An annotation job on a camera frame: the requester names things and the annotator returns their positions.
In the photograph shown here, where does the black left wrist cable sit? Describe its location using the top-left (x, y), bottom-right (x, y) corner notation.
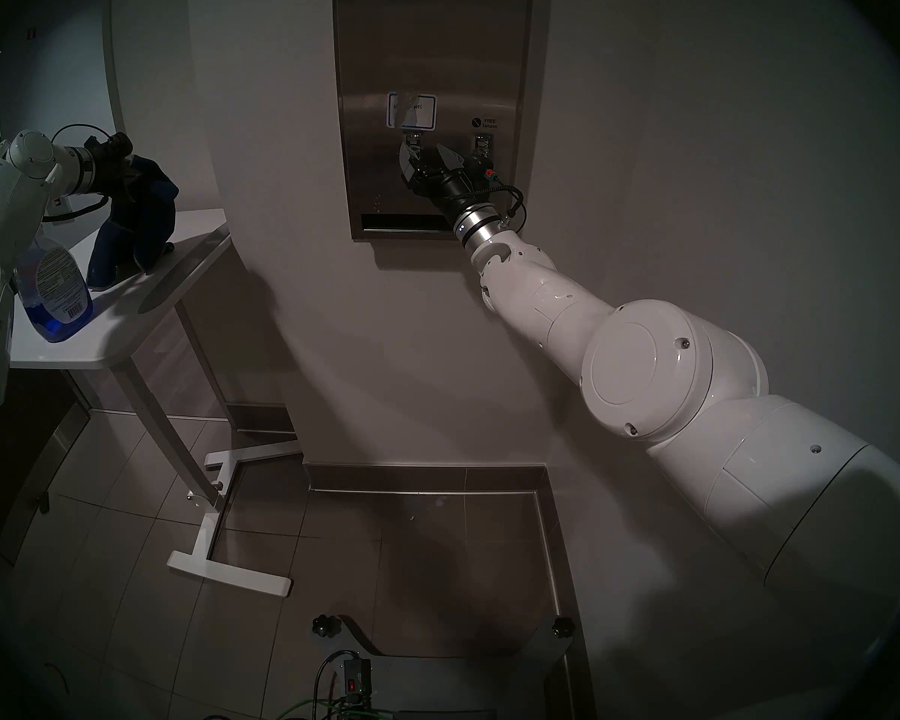
top-left (41, 124), bottom-right (113, 224)

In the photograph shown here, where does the blue bordered white label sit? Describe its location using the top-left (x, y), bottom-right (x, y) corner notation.
top-left (385, 94), bottom-right (437, 132)

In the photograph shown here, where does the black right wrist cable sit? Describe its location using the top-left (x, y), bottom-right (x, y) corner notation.
top-left (491, 182), bottom-right (526, 232)

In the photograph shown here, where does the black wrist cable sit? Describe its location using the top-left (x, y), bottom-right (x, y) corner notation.
top-left (41, 124), bottom-right (113, 224)
top-left (491, 182), bottom-right (526, 232)

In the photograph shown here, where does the white table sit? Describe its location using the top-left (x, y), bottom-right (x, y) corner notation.
top-left (7, 207), bottom-right (301, 598)

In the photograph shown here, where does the stainless steel wall dispenser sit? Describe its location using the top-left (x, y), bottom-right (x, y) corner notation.
top-left (332, 0), bottom-right (535, 242)

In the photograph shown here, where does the black box with red switch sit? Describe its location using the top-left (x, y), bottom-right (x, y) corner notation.
top-left (335, 655), bottom-right (372, 704)

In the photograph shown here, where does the spray bottle with blue liquid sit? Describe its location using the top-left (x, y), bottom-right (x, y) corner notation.
top-left (11, 227), bottom-right (95, 344)

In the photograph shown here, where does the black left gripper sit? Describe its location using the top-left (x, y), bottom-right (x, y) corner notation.
top-left (86, 132), bottom-right (137, 198)

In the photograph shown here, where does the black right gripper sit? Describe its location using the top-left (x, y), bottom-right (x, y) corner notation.
top-left (398, 142), bottom-right (488, 218)

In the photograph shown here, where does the dark blue cloth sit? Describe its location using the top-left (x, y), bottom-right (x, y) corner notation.
top-left (86, 154), bottom-right (179, 290)

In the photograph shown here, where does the green cable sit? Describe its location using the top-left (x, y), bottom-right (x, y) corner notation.
top-left (266, 694), bottom-right (391, 720)

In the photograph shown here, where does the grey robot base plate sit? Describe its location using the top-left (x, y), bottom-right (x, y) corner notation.
top-left (341, 617), bottom-right (571, 720)

